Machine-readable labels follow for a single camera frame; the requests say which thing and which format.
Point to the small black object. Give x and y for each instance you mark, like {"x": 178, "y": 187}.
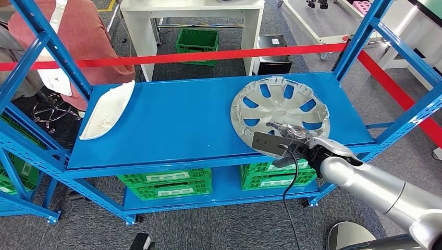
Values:
{"x": 311, "y": 3}
{"x": 324, "y": 4}

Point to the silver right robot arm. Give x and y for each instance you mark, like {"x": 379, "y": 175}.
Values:
{"x": 380, "y": 193}

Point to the red barrier belt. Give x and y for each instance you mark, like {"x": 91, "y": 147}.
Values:
{"x": 397, "y": 93}
{"x": 207, "y": 55}

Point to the person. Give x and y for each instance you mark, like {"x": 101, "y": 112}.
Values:
{"x": 86, "y": 38}
{"x": 7, "y": 45}

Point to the white elongated plastic cover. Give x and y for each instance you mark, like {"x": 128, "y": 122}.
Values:
{"x": 55, "y": 81}

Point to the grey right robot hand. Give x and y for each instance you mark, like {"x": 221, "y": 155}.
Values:
{"x": 293, "y": 131}

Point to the chrome stanchion post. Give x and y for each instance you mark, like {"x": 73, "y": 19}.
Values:
{"x": 348, "y": 236}

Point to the yellow floor tape strip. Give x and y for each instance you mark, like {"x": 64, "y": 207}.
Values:
{"x": 107, "y": 5}

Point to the silver plastic hubcap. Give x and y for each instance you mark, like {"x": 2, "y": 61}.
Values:
{"x": 276, "y": 100}

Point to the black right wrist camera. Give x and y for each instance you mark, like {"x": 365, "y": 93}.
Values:
{"x": 267, "y": 143}

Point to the chrome chair base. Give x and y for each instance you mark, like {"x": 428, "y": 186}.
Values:
{"x": 51, "y": 108}

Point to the green plastic crate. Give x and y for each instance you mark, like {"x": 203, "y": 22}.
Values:
{"x": 197, "y": 38}
{"x": 252, "y": 183}
{"x": 24, "y": 129}
{"x": 200, "y": 174}
{"x": 203, "y": 189}
{"x": 255, "y": 169}
{"x": 17, "y": 172}

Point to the pink perforated block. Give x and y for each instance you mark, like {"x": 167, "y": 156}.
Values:
{"x": 362, "y": 6}

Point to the dark metal box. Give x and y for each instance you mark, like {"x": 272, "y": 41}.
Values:
{"x": 274, "y": 65}

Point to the white table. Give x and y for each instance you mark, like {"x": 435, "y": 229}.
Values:
{"x": 145, "y": 41}

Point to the white cart frame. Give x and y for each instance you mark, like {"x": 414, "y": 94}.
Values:
{"x": 304, "y": 24}

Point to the white boat-shaped plastic shell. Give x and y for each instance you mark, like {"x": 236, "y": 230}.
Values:
{"x": 107, "y": 110}

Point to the white workbench green top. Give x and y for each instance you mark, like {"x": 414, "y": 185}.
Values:
{"x": 411, "y": 24}

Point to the black cylindrical object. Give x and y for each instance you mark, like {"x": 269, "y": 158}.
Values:
{"x": 76, "y": 195}

